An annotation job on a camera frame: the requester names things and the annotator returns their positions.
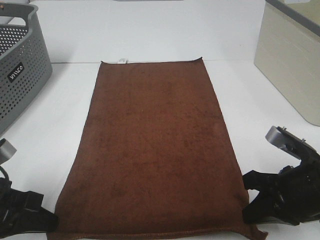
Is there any brown towel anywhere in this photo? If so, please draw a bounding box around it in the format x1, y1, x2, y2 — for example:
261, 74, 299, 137
47, 58, 267, 240

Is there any beige storage box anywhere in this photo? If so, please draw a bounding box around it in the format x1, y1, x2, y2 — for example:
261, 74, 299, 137
254, 0, 320, 126

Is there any grey perforated plastic basket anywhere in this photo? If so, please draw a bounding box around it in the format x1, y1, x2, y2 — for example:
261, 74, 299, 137
0, 2, 53, 133

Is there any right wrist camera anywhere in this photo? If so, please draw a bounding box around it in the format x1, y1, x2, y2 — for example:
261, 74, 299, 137
265, 126, 301, 160

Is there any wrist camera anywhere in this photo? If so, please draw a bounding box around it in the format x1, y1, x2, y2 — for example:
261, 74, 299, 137
0, 138, 17, 164
265, 126, 301, 160

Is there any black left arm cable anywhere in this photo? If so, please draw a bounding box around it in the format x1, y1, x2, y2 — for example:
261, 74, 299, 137
0, 164, 12, 191

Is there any white towel label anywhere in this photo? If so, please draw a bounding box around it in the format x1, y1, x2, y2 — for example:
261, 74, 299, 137
117, 58, 129, 64

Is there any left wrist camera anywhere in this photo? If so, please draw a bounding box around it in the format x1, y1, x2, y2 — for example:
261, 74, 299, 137
0, 138, 17, 164

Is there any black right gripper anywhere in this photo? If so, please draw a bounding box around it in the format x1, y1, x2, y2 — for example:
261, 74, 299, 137
242, 149, 320, 225

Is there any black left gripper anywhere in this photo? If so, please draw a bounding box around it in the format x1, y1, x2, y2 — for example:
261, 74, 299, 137
0, 177, 59, 239

